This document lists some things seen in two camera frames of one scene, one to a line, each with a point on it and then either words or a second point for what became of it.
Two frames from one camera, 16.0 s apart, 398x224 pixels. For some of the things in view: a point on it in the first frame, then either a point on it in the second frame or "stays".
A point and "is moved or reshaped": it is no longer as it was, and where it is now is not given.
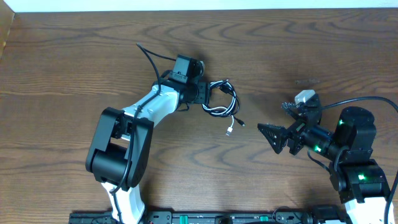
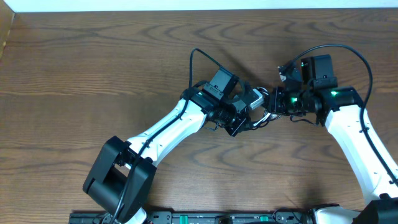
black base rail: [324, 215] stays
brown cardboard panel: [7, 16] stays
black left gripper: [204, 92] → [238, 125]
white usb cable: [225, 111] is moved or reshaped
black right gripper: [281, 132] → [277, 104]
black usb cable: [228, 88] is moved or reshaped
